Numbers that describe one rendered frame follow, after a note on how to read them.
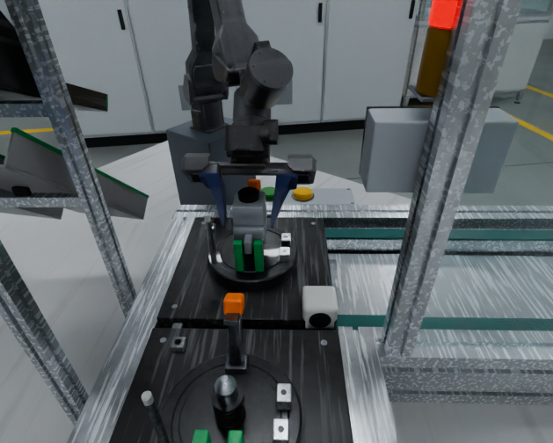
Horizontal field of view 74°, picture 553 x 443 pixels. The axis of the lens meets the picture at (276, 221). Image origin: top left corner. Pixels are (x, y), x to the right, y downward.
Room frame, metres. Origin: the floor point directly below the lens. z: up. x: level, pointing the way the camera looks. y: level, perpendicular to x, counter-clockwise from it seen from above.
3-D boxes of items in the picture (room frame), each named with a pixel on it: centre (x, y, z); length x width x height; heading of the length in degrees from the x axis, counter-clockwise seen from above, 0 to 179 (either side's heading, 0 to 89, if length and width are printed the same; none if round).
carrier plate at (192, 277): (0.44, 0.04, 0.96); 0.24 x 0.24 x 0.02; 87
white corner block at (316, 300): (0.34, -0.06, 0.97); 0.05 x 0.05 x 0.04; 87
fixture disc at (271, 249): (0.44, 0.04, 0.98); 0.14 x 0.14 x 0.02
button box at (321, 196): (0.65, -0.06, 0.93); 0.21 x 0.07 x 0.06; 87
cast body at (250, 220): (0.43, 0.04, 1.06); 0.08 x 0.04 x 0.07; 178
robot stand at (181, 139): (0.80, 0.14, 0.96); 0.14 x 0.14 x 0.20; 52
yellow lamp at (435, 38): (0.32, -0.15, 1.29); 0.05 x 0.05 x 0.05
